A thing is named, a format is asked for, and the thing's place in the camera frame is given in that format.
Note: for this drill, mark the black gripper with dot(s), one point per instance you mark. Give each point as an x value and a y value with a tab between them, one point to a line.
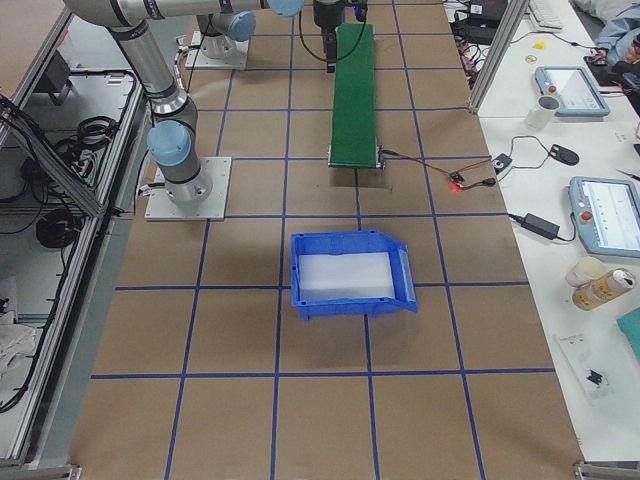
326	14

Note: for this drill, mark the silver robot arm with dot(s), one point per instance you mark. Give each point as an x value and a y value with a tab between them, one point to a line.
222	33
172	141

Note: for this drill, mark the green conveyor belt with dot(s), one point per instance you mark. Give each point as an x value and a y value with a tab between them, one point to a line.
354	142

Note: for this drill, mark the small red-lit circuit board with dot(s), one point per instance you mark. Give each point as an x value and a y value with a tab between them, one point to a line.
457	181

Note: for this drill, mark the white mug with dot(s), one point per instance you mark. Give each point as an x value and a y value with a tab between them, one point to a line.
542	113

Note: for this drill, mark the blue plastic bin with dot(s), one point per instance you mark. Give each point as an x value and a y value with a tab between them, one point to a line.
350	273

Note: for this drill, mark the teach pendant tablet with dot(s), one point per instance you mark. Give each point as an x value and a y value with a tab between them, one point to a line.
574	89
607	215

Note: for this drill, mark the black computer mouse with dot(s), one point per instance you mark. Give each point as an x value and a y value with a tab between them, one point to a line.
564	155

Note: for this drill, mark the black power adapter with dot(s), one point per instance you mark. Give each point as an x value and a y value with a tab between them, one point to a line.
540	226

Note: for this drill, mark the yellow drink can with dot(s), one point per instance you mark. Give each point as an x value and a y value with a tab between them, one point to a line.
604	289

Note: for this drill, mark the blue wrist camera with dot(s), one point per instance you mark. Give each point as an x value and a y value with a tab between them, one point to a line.
360	8

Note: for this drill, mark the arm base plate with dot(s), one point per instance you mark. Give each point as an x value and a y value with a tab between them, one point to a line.
217	53
204	197

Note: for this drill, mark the aluminium frame post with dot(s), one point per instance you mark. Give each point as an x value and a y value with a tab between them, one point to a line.
500	44

